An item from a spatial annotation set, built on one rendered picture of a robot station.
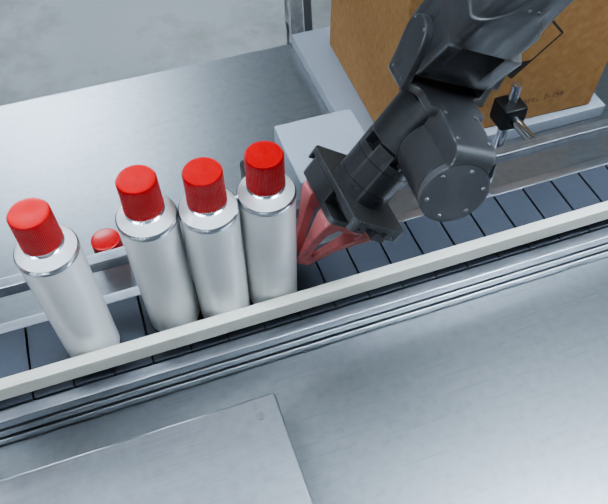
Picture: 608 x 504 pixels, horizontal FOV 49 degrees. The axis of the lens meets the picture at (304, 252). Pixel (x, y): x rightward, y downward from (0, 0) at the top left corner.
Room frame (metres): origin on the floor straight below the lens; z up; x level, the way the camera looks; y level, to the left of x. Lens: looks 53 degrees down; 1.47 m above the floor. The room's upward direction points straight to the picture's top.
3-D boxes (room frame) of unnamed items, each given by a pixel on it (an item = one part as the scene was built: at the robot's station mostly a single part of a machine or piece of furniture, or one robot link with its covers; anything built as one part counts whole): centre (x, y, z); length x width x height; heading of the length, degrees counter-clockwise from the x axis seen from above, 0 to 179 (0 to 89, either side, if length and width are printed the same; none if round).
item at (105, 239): (0.48, 0.23, 0.85); 0.03 x 0.03 x 0.03
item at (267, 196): (0.39, 0.03, 0.98); 0.05 x 0.05 x 0.20
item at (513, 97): (0.57, -0.24, 0.91); 0.07 x 0.03 x 0.17; 19
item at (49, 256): (0.33, 0.21, 0.98); 0.05 x 0.05 x 0.20
